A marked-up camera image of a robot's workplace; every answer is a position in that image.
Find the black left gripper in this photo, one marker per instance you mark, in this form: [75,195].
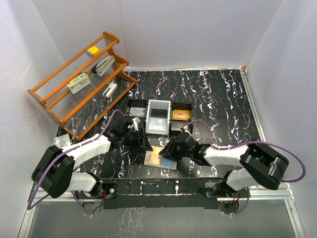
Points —
[145,145]

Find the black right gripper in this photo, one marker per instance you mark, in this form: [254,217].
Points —
[169,150]

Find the beige leather card holder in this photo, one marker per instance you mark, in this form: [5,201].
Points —
[165,163]

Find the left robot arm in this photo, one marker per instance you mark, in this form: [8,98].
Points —
[55,171]

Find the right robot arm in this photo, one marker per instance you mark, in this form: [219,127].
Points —
[258,163]

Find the grey card in right tray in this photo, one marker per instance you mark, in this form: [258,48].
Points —
[177,125]

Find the silver card in left tray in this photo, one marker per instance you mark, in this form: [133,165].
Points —
[137,112]

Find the black right tray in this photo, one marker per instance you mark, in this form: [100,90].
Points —
[181,106]

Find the black tray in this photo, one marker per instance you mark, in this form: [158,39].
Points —
[136,103]
[181,106]

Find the white tray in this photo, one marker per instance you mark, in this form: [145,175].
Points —
[158,117]

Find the black left tray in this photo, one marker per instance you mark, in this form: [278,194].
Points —
[136,103]

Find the small white stapler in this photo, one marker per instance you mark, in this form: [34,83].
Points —
[109,90]

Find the white printed paper sheet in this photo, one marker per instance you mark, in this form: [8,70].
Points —
[62,141]

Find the orange wooden shelf rack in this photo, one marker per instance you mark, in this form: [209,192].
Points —
[83,90]

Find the white black stapler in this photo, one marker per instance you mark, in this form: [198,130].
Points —
[101,67]

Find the white staples box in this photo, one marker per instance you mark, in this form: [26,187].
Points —
[78,83]

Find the yellow white tape measure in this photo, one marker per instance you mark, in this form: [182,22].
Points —
[92,51]

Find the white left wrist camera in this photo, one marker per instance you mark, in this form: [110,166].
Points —
[136,121]

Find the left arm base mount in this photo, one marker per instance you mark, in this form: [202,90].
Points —
[100,191]

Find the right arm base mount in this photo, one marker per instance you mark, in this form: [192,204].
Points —
[220,190]

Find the aluminium frame rail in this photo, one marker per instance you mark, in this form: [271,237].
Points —
[140,214]

